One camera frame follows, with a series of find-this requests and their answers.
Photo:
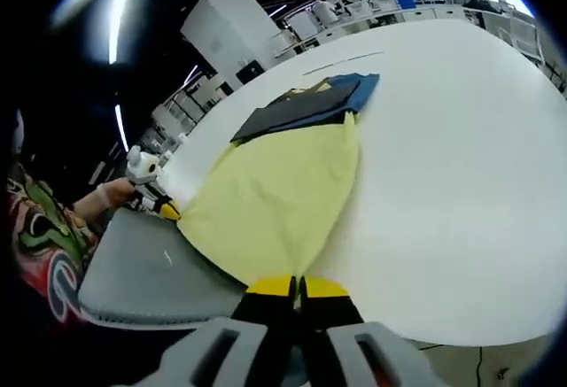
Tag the black panel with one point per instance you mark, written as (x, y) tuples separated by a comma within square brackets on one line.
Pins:
[(250, 71)]

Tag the wide bright ceiling light strip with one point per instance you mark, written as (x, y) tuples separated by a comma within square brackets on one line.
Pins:
[(120, 10)]

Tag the grey mesh chair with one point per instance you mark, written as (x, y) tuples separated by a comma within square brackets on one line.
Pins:
[(155, 272)]

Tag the blue cloth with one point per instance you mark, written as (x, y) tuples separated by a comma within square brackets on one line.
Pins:
[(365, 90)]

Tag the white cabinet row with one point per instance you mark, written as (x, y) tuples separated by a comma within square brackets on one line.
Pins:
[(421, 13)]

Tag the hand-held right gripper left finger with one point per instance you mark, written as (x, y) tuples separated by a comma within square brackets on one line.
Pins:
[(212, 356)]

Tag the wide white pillar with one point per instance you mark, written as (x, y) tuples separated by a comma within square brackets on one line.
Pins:
[(226, 28)]

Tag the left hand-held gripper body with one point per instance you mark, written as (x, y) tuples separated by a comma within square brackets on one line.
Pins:
[(148, 170)]

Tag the yellow-green garment with grey sleeves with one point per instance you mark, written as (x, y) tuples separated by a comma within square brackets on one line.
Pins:
[(274, 183)]

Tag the person's colourful printed shirt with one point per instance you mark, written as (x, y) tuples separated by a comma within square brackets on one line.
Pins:
[(44, 227)]

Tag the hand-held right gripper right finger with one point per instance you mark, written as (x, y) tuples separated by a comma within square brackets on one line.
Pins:
[(390, 360)]

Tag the person's left hand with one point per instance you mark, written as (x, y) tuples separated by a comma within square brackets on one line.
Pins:
[(120, 193)]

